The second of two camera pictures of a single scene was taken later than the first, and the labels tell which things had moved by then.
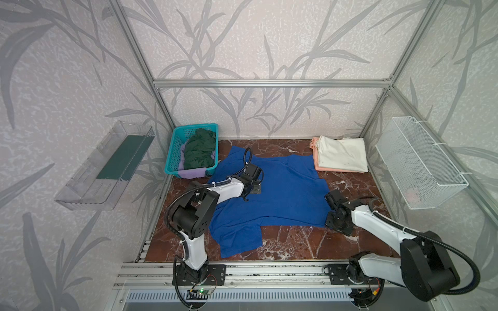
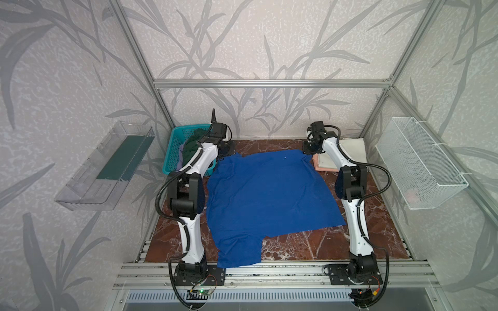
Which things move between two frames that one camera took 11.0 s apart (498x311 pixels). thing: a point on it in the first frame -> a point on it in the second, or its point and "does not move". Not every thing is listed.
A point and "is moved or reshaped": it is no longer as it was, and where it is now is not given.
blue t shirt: x=292 y=194 is moved or reshaped
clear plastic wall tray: x=99 y=183 does not move
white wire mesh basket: x=421 y=170 does not move
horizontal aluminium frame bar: x=273 y=82 does not move
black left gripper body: x=256 y=180 -> x=224 y=144
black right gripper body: x=333 y=200 -> x=309 y=147
